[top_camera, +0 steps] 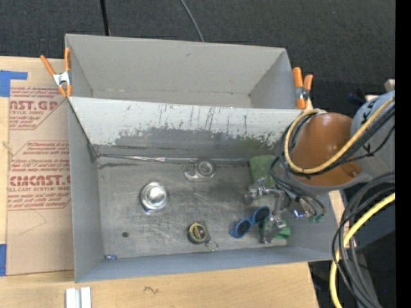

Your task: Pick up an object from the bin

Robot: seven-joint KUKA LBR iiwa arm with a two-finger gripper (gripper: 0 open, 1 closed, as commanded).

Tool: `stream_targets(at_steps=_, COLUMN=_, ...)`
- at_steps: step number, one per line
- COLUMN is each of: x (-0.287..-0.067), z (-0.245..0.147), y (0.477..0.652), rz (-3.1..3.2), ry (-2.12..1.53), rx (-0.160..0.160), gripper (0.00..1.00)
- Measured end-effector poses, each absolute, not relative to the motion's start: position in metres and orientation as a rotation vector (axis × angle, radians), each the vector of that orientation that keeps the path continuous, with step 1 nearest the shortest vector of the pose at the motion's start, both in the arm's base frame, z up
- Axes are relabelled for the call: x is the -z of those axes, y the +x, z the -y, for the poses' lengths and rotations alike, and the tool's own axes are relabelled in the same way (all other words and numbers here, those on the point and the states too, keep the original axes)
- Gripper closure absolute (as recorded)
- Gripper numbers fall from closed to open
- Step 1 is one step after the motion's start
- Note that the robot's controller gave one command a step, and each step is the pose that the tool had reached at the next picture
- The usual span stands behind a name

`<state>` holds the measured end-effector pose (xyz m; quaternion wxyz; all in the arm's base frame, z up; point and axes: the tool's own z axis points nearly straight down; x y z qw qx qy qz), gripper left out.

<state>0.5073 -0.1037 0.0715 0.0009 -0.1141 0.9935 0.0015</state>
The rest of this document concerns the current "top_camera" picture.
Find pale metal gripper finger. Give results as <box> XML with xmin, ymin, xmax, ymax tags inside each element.
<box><xmin>243</xmin><ymin>177</ymin><xmax>276</xmax><ymax>205</ymax></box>
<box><xmin>259</xmin><ymin>216</ymin><xmax>287</xmax><ymax>244</ymax></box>

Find blue sunglasses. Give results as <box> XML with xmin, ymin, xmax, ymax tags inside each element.
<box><xmin>229</xmin><ymin>205</ymin><xmax>272</xmax><ymax>239</ymax></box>

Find black and yellow tape measure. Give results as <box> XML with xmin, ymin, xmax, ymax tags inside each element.
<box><xmin>186</xmin><ymin>221</ymin><xmax>220</xmax><ymax>252</ymax></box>

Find grey metal bin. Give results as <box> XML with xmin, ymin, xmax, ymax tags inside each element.
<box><xmin>64</xmin><ymin>33</ymin><xmax>335</xmax><ymax>284</ymax></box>

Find shiny round glass cup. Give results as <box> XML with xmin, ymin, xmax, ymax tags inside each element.
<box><xmin>139</xmin><ymin>180</ymin><xmax>170</xmax><ymax>214</ymax></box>

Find brown cardboard board red print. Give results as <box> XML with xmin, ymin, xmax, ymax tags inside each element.
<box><xmin>0</xmin><ymin>55</ymin><xmax>75</xmax><ymax>277</ymax></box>

